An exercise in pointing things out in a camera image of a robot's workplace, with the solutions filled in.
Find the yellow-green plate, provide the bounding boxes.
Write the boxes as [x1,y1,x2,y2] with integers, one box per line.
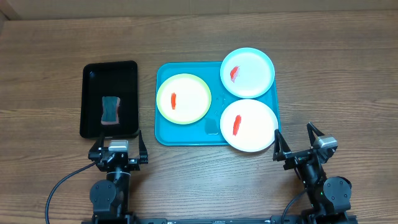
[156,73,211,124]

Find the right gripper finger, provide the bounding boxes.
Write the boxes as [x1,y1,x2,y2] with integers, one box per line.
[273,129,292,159]
[307,122,325,146]

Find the white plate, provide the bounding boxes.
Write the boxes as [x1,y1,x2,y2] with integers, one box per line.
[220,99,279,152]

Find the teal serving tray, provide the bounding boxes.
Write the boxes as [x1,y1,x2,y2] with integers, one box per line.
[154,62,280,146]

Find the black rectangular tray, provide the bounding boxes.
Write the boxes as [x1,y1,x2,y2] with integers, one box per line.
[80,60,139,139]

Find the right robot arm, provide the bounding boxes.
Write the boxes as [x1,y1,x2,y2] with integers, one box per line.
[271,123,358,223]

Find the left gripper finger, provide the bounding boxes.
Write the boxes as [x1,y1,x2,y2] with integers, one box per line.
[139,131,148,159]
[93,133,104,151]

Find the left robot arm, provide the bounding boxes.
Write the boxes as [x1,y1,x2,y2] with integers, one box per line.
[88,133,149,224]

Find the light blue plate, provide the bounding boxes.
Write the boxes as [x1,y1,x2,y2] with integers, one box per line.
[220,47,275,98]

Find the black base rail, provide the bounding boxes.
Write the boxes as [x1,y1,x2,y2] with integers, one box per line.
[81,214,358,224]

